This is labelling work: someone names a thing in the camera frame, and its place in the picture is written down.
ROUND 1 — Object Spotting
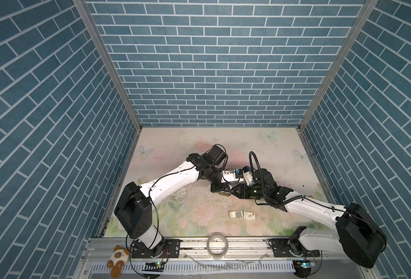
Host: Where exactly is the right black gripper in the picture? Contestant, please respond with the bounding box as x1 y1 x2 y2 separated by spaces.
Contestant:
229 183 268 200

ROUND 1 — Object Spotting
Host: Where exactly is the white staple box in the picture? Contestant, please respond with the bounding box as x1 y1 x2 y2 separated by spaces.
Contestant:
243 211 256 221

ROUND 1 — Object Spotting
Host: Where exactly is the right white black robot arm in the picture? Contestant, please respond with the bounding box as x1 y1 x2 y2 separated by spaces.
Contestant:
222 166 387 268

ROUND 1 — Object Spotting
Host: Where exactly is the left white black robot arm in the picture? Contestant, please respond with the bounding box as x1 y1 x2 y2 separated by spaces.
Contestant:
114 144 228 251

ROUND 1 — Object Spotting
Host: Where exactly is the clear tape roll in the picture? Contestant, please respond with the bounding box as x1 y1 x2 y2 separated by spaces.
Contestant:
206 232 229 260

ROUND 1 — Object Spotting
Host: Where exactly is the brown white plush toy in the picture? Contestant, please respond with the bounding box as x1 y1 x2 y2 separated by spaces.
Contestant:
107 245 130 279

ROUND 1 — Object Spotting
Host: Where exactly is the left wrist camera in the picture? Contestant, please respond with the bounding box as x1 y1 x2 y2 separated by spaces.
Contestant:
222 169 244 183

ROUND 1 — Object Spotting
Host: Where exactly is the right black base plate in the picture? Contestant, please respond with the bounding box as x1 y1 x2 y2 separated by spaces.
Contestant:
266 238 321 258

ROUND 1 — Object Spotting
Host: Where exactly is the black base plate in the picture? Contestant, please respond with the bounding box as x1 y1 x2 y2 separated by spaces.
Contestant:
132 239 181 259
266 238 321 258

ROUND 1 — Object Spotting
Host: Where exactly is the aluminium front rail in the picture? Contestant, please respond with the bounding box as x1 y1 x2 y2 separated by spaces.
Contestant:
82 231 349 262

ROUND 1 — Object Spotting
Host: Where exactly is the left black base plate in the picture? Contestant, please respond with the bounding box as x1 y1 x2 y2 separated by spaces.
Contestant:
132 239 181 259

